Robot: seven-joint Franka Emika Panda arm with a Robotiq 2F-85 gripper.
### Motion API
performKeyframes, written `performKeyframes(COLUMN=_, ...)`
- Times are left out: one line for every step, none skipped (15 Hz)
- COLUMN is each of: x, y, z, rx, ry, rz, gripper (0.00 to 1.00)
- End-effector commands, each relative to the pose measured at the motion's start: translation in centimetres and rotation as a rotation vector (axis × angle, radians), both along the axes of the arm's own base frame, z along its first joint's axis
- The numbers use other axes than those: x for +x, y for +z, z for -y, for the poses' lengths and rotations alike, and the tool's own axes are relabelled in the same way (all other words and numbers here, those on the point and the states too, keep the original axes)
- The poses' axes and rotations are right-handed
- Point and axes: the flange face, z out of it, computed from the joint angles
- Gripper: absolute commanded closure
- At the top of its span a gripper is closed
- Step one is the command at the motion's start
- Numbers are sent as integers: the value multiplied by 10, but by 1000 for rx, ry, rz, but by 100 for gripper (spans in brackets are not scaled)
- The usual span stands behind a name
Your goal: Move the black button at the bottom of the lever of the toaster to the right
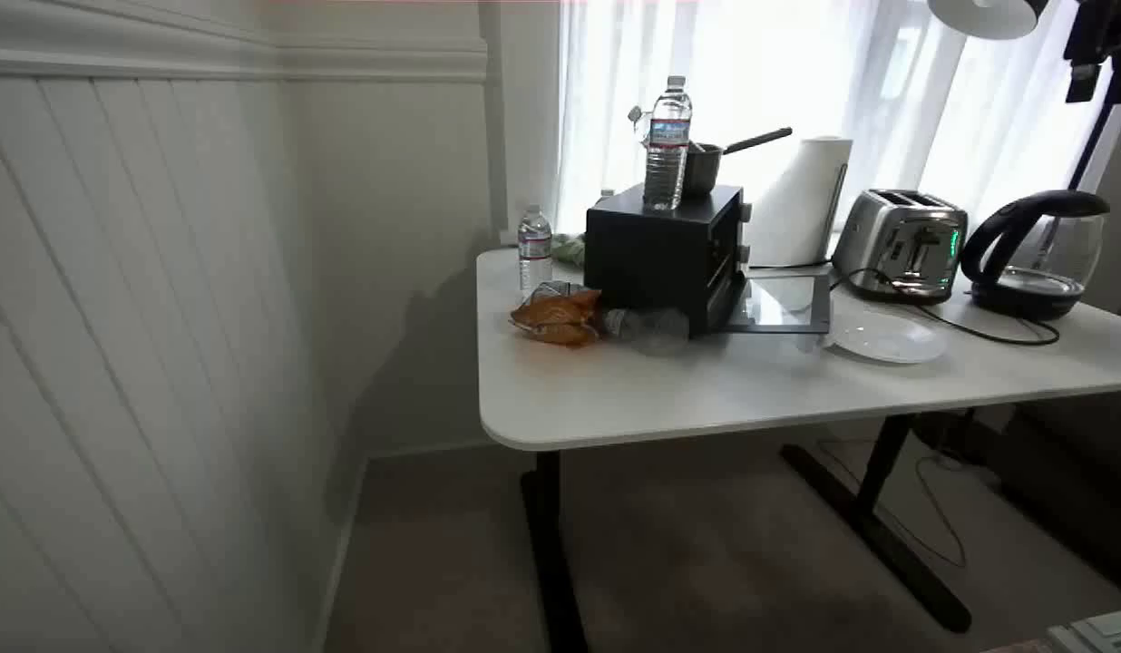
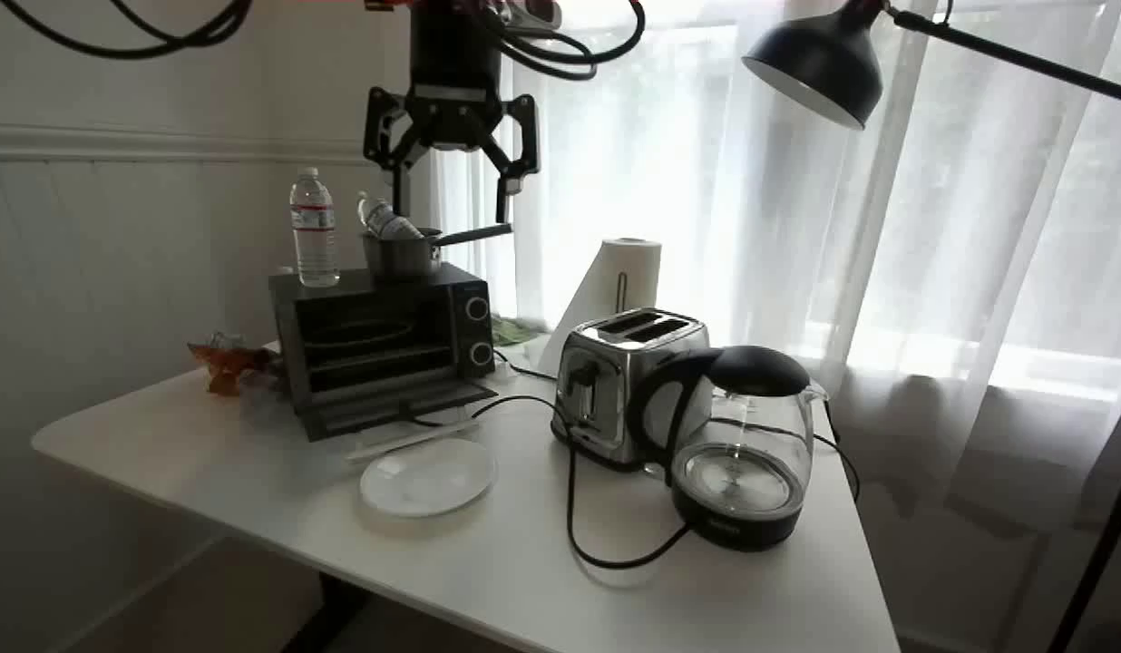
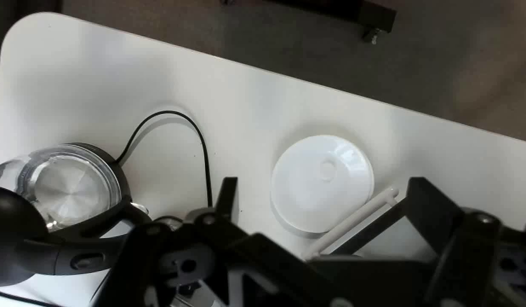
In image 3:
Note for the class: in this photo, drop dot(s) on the black furniture leg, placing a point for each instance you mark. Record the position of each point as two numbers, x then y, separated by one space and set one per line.
373 18

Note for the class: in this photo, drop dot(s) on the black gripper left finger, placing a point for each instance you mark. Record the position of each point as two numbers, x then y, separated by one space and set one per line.
226 197

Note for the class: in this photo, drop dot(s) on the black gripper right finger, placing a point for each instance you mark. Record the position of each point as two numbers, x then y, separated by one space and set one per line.
419 226

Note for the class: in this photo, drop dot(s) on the white plastic utensil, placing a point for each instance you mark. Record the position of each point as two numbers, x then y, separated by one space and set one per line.
354 223

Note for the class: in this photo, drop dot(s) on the white round plate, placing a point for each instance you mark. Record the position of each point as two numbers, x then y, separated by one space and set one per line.
317 182

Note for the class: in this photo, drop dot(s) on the glass electric kettle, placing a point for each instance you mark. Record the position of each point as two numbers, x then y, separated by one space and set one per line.
56 211

